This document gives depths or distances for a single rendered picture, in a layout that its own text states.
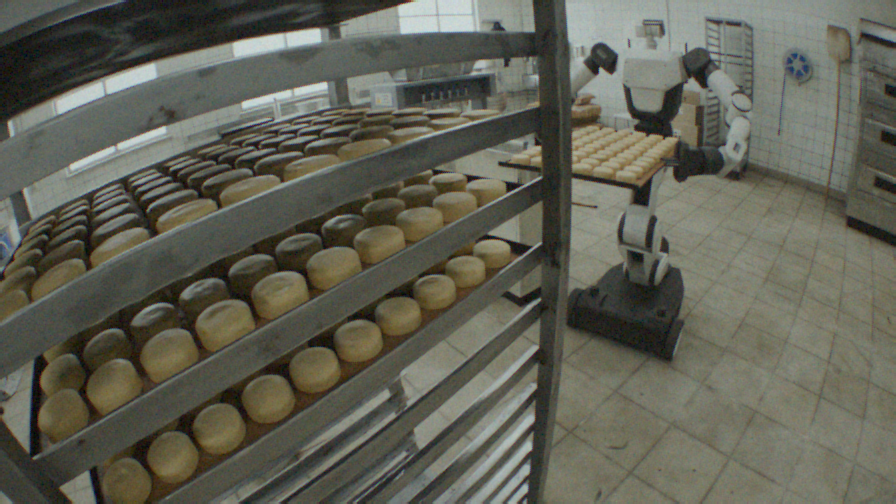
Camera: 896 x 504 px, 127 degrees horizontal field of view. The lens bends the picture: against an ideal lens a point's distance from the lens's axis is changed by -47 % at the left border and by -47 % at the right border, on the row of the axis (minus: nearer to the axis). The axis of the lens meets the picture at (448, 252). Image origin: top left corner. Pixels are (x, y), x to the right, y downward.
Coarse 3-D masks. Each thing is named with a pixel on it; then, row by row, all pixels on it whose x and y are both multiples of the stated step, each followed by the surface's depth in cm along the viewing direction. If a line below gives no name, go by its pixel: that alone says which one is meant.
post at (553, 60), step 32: (544, 0) 40; (544, 32) 42; (544, 64) 43; (544, 96) 45; (544, 128) 47; (544, 160) 49; (544, 192) 51; (544, 224) 53; (544, 256) 55; (544, 288) 57; (544, 320) 60; (544, 352) 62; (544, 384) 65; (544, 416) 68; (544, 448) 72; (544, 480) 80
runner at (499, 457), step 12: (528, 420) 74; (516, 432) 72; (528, 432) 71; (504, 444) 70; (516, 444) 68; (492, 456) 68; (504, 456) 66; (480, 468) 66; (492, 468) 63; (468, 480) 64; (480, 480) 61; (456, 492) 62; (468, 492) 59
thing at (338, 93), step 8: (320, 32) 68; (328, 32) 67; (336, 32) 68; (344, 80) 72; (328, 88) 73; (336, 88) 72; (344, 88) 73; (328, 96) 74; (336, 96) 72; (344, 96) 73; (336, 104) 73; (392, 384) 104; (400, 384) 106; (392, 392) 107; (400, 408) 109; (408, 448) 118
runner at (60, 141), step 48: (288, 48) 23; (336, 48) 26; (384, 48) 29; (432, 48) 32; (480, 48) 37; (528, 48) 42; (144, 96) 17; (192, 96) 20; (240, 96) 22; (0, 144) 11; (48, 144) 13; (96, 144) 16; (0, 192) 12
